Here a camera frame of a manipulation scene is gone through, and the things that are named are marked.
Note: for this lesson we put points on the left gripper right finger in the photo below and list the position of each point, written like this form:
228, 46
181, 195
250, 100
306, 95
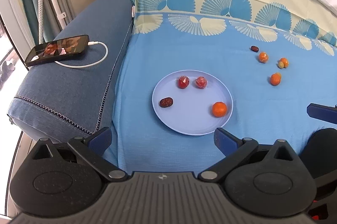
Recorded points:
236, 152

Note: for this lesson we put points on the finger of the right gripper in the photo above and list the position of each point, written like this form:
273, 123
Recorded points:
323, 113

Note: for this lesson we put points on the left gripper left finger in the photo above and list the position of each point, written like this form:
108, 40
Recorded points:
89, 151

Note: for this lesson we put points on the pink red fruit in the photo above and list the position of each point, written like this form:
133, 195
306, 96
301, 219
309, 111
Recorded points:
201, 82

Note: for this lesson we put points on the orange tangerine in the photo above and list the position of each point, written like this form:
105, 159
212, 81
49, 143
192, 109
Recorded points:
275, 80
219, 109
263, 57

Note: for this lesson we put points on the orange tangerine on plate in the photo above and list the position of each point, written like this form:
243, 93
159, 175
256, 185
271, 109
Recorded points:
219, 109

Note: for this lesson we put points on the light blue round plate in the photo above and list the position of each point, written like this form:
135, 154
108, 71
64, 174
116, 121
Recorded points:
191, 112

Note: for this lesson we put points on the blue denim sofa armrest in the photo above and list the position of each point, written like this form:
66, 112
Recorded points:
76, 98

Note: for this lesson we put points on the orange tangerine on sofa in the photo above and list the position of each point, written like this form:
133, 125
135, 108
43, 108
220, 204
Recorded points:
275, 80

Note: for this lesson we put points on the small orange kumquat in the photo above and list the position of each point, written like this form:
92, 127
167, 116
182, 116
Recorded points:
285, 62

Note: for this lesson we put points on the small yellow green fruit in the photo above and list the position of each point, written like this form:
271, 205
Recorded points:
281, 65

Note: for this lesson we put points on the dark red date on plate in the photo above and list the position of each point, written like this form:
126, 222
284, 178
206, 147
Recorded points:
166, 102

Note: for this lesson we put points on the dark red date on sofa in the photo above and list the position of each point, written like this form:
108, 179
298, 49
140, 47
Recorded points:
254, 48

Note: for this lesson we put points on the black smartphone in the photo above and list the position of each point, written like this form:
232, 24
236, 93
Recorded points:
57, 50

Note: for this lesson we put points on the blue fan pattern sheet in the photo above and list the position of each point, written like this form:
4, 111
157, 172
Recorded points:
215, 36

